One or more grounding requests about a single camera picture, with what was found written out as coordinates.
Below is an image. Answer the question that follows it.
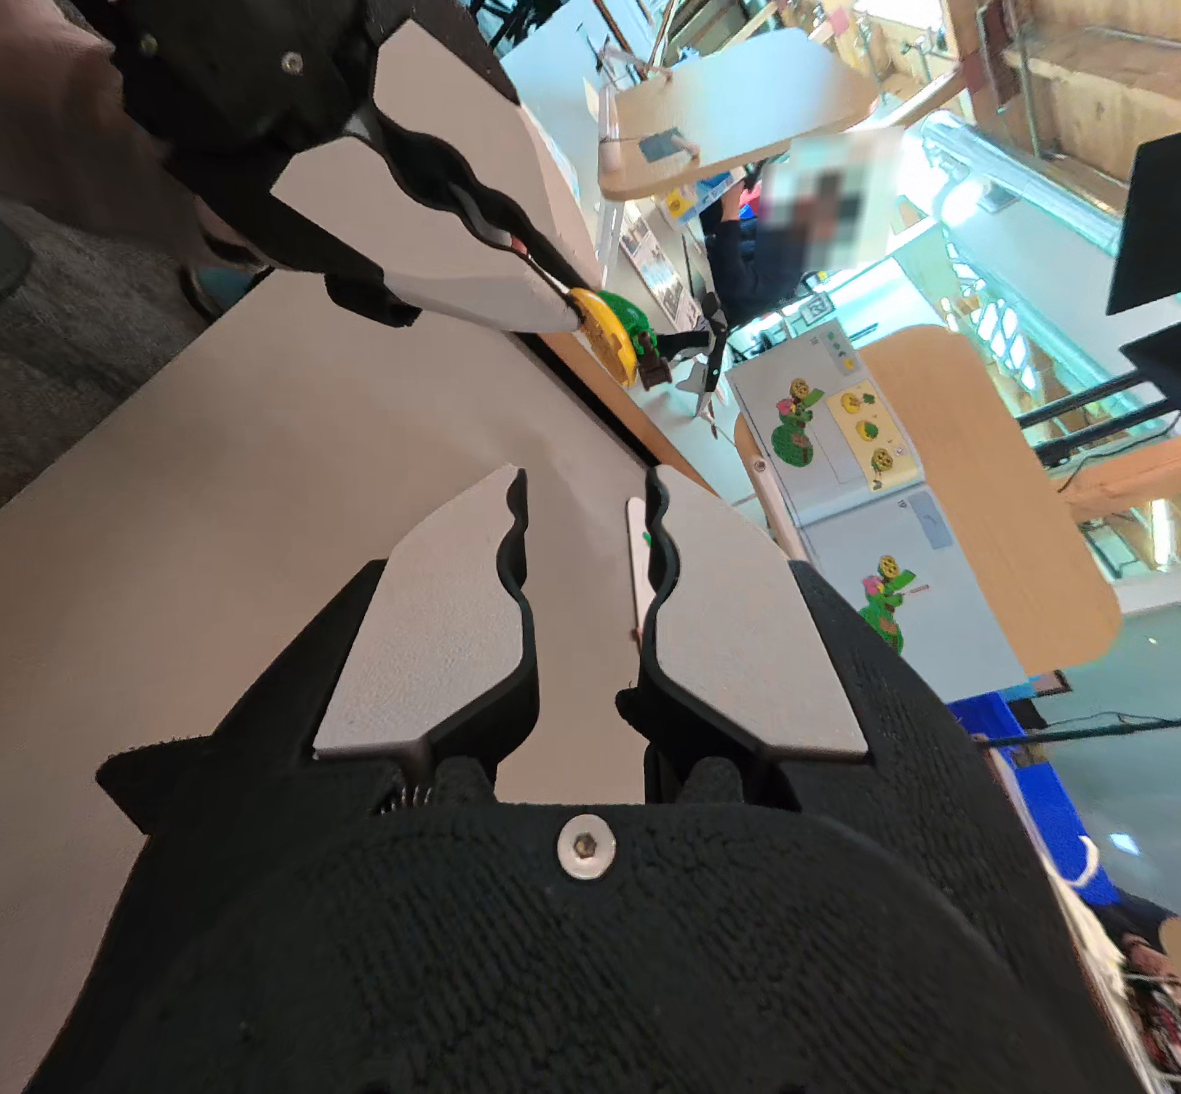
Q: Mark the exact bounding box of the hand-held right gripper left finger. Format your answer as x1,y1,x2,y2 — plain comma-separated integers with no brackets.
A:
312,464,541,759

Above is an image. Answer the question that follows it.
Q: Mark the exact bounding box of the person's left forearm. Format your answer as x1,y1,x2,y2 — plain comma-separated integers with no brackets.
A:
0,0,270,272

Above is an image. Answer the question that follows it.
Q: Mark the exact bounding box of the spare hand-held gripper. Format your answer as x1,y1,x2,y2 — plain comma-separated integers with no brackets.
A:
658,291,735,438

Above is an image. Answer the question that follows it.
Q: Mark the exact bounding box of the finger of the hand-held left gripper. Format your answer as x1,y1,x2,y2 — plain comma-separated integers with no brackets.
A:
270,136,578,333
373,16,604,291

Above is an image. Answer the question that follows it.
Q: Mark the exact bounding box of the instruction booklet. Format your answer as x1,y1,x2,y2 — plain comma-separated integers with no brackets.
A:
733,319,1030,699

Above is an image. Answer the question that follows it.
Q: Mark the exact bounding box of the printed booklet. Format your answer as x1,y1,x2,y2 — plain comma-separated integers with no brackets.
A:
619,208,704,328

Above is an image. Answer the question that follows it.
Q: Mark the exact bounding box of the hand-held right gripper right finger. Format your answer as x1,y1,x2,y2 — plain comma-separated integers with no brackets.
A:
639,464,873,763

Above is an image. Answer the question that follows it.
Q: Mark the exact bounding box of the green clip plate brick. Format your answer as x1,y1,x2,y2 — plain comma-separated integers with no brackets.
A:
598,291,659,355

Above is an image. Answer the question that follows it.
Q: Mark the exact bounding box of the yellow round disc brick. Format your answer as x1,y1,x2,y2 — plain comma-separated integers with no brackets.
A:
567,285,641,389

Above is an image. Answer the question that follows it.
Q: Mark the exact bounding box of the blue storage bin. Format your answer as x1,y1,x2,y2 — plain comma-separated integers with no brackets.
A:
949,691,1123,905

